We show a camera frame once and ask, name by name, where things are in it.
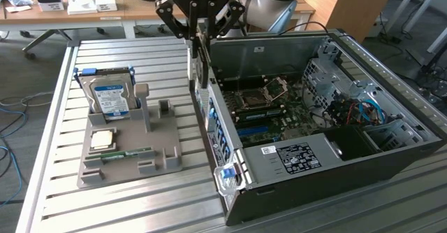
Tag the grey power supply unit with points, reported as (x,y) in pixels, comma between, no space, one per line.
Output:
(265,170)

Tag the wooden desk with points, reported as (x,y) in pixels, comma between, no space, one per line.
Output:
(52,18)

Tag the blue case latch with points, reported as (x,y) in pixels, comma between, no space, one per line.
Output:
(227,172)

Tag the flat white box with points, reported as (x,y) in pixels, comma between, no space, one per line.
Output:
(80,9)

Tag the small white box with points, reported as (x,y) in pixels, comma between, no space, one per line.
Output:
(104,5)

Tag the grey chipset heatsink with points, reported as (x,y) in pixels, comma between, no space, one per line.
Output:
(293,132)

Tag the hard disk with blue label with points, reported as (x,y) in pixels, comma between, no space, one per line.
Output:
(109,97)

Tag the white box with black top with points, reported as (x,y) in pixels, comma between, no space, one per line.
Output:
(51,6)

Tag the CPU chip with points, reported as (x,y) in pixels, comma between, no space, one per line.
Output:
(101,140)

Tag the metal drive cage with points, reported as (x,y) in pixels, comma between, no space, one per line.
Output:
(324,83)

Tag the blue expansion slot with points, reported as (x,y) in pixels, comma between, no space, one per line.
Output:
(252,131)

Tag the RAM stick with label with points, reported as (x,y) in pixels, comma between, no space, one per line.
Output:
(260,115)

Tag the white card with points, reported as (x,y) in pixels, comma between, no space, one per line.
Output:
(17,9)

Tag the green motherboard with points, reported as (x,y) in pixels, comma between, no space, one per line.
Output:
(296,117)

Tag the CPU socket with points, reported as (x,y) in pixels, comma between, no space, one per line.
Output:
(252,99)

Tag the white desk leg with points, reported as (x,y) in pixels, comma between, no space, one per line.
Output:
(420,9)

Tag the metal socket cover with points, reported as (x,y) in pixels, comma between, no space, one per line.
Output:
(275,87)

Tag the black open PC case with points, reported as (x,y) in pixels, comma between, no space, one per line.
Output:
(313,191)

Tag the grey parts rack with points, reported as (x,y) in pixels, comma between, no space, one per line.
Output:
(133,138)

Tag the wooden cabinet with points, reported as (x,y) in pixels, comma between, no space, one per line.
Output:
(348,5)

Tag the graphics card with metal bracket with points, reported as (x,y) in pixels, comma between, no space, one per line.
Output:
(201,60)

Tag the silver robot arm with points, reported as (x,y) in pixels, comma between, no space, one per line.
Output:
(268,2)

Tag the green RAM stick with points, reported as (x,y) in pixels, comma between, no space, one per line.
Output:
(120,154)

